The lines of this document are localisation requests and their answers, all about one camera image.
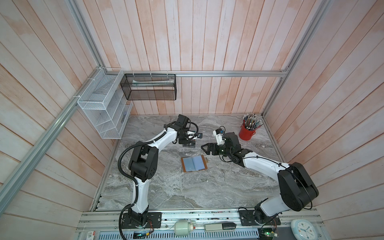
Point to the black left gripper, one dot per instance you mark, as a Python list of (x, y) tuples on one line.
[(180, 141)]

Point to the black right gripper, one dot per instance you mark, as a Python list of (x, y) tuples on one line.
[(214, 145)]

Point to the brown leather card holder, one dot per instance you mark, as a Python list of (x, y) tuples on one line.
[(194, 164)]

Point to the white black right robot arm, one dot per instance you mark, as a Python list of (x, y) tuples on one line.
[(297, 190)]

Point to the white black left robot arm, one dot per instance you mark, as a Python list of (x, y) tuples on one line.
[(144, 159)]

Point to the clear acrylic card stand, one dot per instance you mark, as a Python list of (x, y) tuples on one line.
[(205, 138)]

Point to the black card in stand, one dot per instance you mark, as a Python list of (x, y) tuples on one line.
[(189, 145)]

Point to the red metal pencil bucket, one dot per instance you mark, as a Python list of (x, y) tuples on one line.
[(246, 134)]

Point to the grey black rectangular device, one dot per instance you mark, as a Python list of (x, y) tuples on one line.
[(220, 227)]

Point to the white cylindrical device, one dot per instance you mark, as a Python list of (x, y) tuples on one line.
[(183, 228)]

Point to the white analog clock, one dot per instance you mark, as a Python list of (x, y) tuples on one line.
[(303, 230)]

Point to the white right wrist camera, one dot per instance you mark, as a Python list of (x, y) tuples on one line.
[(218, 134)]

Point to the black mesh wall basket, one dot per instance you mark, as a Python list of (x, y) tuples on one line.
[(149, 87)]

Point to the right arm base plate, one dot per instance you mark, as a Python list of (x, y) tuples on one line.
[(256, 218)]

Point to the white wire mesh shelf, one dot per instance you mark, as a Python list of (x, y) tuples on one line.
[(104, 103)]

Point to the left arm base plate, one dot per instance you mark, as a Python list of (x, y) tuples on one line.
[(132, 220)]

